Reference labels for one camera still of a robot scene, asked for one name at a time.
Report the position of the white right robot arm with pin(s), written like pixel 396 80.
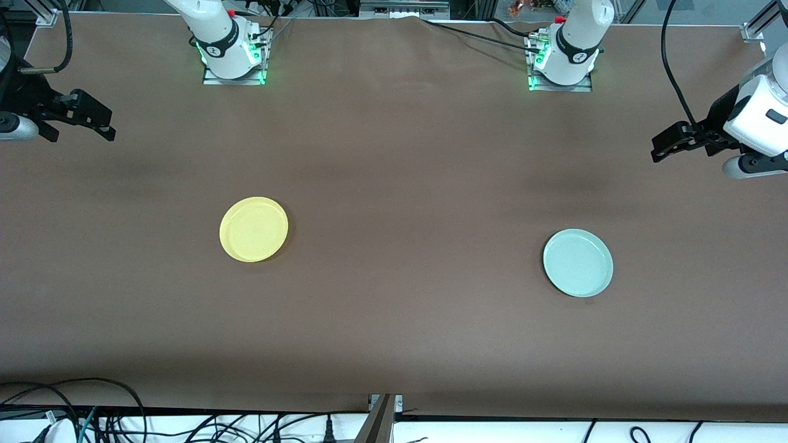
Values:
pixel 218 37

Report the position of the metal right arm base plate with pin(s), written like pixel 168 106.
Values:
pixel 246 80

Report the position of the aluminium profile beam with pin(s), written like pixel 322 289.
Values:
pixel 377 424

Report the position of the grey electronics box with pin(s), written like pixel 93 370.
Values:
pixel 403 7

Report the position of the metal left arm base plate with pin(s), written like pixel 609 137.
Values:
pixel 582 88

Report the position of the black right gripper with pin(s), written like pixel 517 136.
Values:
pixel 24 93

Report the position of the brown table cover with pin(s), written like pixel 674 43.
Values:
pixel 394 332

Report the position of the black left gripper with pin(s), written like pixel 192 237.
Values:
pixel 718 120

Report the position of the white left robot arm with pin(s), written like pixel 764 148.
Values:
pixel 575 43

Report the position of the pale green plate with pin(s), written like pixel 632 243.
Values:
pixel 577 263

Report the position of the yellow plate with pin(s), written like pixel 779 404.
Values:
pixel 253 229

